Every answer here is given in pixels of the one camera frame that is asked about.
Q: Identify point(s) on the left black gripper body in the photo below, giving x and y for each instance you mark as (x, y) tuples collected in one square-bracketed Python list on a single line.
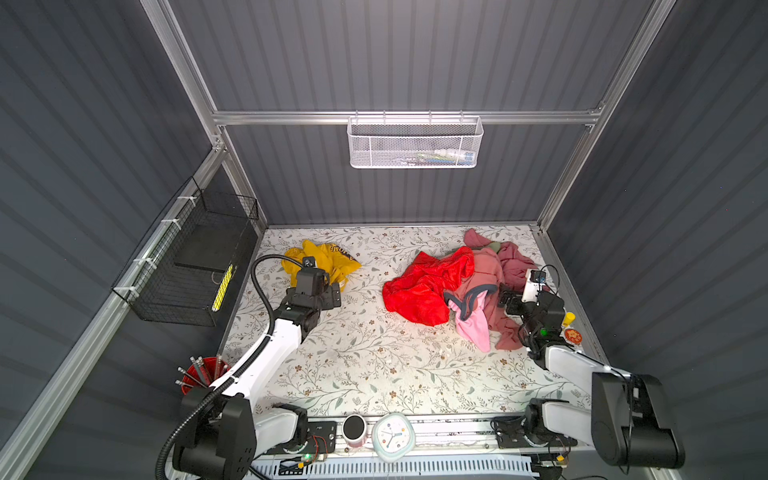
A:
[(329, 298)]

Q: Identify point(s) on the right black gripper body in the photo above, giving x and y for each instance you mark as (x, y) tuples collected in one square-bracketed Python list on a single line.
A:
[(526, 311)]

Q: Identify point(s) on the yellow t-shirt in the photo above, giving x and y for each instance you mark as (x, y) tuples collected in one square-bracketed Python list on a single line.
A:
[(330, 257)]

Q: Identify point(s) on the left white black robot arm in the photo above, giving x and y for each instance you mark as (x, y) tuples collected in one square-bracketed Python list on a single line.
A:
[(220, 435)]

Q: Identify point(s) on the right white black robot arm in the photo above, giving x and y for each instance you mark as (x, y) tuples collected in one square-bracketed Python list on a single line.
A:
[(629, 422)]

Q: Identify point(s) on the dusty pink cloth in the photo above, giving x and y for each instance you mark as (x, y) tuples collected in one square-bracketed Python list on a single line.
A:
[(497, 264)]

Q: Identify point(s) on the light pink cloth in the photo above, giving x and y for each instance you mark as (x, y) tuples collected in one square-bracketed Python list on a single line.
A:
[(470, 318)]

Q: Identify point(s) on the red cloth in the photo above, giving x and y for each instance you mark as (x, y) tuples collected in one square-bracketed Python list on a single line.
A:
[(418, 294)]

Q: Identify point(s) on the red round sticker toy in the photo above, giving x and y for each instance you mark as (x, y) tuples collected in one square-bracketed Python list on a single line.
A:
[(573, 336)]

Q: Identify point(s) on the floral table mat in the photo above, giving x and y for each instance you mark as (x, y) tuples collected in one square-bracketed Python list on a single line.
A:
[(363, 359)]

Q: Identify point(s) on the yellow green marker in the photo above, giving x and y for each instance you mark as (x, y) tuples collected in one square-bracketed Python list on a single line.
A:
[(223, 287)]

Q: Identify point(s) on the red pencil cup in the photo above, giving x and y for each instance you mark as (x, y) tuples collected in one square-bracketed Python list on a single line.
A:
[(201, 373)]

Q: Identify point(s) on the pink black mug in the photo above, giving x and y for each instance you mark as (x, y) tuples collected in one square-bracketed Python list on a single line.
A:
[(354, 431)]

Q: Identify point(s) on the mint green alarm clock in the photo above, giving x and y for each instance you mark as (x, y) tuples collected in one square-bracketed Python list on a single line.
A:
[(393, 437)]

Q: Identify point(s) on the black wire wall basket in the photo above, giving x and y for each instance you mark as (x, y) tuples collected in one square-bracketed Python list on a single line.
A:
[(175, 281)]

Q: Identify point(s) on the white wire wall basket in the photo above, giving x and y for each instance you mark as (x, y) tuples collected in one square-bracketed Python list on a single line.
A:
[(414, 141)]

